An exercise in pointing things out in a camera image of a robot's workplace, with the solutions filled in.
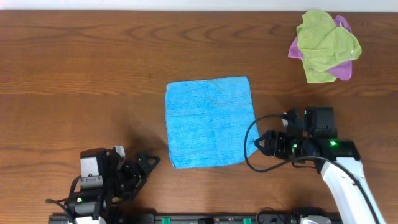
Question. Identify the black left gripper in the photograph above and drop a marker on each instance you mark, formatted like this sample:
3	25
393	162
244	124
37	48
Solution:
133	171

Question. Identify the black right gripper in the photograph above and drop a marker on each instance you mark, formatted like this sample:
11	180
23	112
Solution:
274	144

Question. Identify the blue microfiber cloth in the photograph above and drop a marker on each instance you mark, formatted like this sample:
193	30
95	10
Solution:
209	122

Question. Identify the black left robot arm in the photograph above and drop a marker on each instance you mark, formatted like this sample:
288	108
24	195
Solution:
92	202

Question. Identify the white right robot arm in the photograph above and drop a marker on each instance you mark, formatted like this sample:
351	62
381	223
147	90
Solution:
314	137

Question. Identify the purple microfiber cloth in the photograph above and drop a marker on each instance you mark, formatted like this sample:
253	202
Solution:
342	71

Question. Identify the green microfiber cloth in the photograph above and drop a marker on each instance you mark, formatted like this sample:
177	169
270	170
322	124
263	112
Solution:
323	44

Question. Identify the black mounting rail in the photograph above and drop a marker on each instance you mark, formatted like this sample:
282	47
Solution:
311	215

